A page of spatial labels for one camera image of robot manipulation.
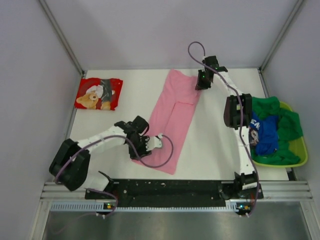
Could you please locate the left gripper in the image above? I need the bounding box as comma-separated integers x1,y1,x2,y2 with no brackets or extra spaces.
126,135,151,160

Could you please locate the pink t shirt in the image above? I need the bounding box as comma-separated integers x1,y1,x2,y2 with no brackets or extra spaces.
135,69,201,175

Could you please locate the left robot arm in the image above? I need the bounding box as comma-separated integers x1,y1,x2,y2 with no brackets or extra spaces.
49,116,152,199

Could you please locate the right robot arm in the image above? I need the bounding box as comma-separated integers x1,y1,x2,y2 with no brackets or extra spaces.
195,56,260,201

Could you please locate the red teddy bear t shirt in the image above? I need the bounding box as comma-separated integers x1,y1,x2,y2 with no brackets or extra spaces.
74,77,123,111

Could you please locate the blue printed t shirt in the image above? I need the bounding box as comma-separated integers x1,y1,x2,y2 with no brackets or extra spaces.
248,112,279,156

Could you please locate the green t shirt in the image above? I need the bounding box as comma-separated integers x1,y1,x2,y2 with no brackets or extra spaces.
249,95,304,168

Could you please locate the green plastic basket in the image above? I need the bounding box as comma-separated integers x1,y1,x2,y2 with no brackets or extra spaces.
249,99,309,169

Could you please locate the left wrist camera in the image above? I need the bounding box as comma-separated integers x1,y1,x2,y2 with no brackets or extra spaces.
146,133,163,151

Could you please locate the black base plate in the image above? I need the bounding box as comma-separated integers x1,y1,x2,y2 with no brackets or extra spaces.
84,178,263,208

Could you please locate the right aluminium frame post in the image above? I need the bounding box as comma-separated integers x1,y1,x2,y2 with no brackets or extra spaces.
258,0,307,74

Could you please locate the aluminium frame post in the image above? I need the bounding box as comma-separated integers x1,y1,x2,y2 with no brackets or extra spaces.
37,0,86,77
258,0,307,74

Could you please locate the left aluminium frame post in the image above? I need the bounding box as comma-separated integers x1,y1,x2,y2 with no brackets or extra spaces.
37,0,86,77

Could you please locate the grey slotted cable duct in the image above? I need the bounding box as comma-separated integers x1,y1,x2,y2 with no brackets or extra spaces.
49,200,249,213

